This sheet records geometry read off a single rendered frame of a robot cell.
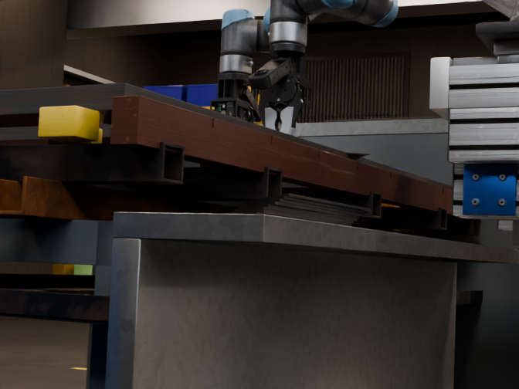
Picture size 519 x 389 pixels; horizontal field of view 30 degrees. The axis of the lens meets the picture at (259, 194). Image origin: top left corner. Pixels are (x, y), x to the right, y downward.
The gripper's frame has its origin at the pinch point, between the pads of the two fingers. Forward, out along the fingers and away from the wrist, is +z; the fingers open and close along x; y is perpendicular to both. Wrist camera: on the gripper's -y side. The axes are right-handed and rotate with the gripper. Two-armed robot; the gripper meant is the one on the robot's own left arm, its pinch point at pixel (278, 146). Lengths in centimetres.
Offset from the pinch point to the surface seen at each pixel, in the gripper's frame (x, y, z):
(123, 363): -19, -75, 36
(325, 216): -29, -42, 16
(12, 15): 559, 532, -208
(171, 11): 475, 681, -243
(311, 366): -20, -25, 39
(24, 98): 5, -68, 2
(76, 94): -4, -68, 2
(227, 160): -16, -48, 9
